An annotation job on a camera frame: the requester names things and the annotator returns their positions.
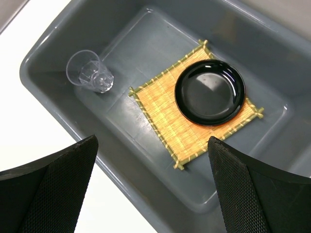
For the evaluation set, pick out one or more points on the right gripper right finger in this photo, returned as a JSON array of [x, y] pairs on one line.
[[256, 197]]

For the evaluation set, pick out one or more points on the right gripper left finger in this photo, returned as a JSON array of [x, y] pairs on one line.
[[46, 195]]

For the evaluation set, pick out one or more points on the black plate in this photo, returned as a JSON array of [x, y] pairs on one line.
[[210, 92]]

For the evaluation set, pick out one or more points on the clear plastic cup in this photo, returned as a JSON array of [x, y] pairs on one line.
[[85, 69]]

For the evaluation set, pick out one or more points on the grey plastic bin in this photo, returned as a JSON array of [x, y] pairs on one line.
[[138, 39]]

